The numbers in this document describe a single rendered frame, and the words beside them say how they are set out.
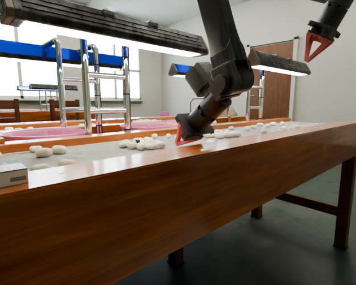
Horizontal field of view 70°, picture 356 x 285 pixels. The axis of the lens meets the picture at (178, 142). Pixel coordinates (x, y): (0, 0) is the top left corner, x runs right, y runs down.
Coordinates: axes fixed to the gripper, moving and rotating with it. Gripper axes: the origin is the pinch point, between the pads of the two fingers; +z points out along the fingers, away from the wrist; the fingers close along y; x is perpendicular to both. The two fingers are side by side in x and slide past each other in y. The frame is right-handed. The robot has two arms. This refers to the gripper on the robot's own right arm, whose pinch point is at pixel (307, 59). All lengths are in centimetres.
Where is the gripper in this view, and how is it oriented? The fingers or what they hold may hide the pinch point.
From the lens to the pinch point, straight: 87.7
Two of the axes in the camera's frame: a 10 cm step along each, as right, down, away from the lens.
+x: 6.5, 5.4, -5.4
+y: -6.9, 1.1, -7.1
